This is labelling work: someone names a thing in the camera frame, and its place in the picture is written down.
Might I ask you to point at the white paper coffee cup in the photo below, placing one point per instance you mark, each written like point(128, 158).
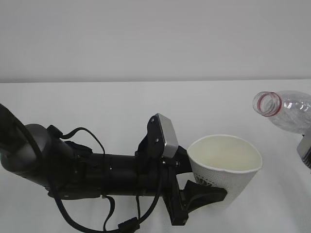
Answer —
point(224, 161)

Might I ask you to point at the clear plastic water bottle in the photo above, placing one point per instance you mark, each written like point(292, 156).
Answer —
point(288, 110)

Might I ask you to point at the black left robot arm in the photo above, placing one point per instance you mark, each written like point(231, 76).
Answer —
point(30, 151)

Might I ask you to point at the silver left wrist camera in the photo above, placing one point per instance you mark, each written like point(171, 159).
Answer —
point(162, 139)

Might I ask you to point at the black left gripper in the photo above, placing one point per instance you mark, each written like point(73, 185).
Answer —
point(158, 178)

